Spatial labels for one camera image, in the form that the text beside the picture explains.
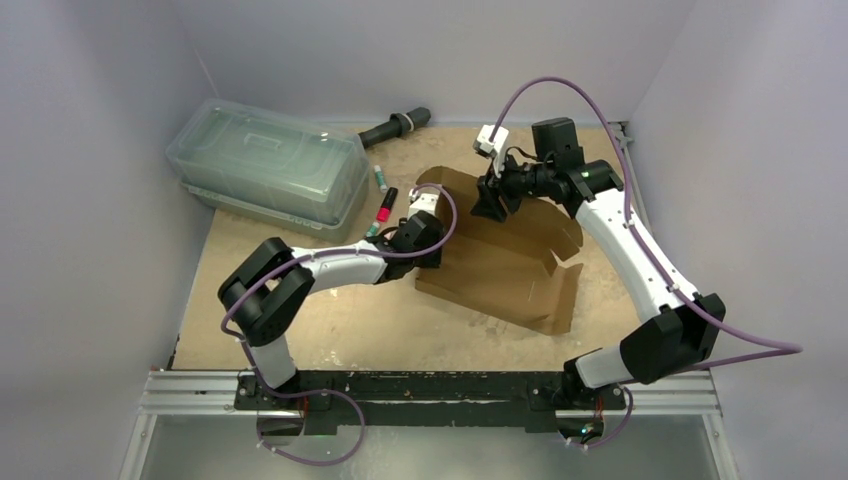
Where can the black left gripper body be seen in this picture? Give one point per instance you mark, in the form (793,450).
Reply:
(430,259)

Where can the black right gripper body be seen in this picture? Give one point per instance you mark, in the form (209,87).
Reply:
(496,192)

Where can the brown cardboard box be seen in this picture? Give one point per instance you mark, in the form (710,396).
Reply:
(512,271)

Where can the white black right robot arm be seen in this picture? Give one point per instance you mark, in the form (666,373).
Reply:
(672,335)

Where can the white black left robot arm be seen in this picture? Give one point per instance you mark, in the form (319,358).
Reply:
(264,295)

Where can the clear plastic storage box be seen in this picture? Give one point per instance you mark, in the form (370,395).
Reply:
(273,168)

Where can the green white glue stick near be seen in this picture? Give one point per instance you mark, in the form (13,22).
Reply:
(373,229)

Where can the green white glue stick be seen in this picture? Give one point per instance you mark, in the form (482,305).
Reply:
(373,229)
(380,179)

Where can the green white glue stick far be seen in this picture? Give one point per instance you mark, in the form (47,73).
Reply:
(380,179)

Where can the dark grey corrugated pipe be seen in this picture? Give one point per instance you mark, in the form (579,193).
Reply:
(398,125)

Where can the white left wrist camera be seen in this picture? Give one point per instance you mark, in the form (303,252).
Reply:
(421,201)

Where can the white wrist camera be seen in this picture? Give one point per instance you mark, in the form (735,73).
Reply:
(421,201)
(491,142)

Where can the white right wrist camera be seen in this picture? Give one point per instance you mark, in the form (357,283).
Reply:
(491,142)

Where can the aluminium frame rail right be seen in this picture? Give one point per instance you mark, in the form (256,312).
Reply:
(691,394)

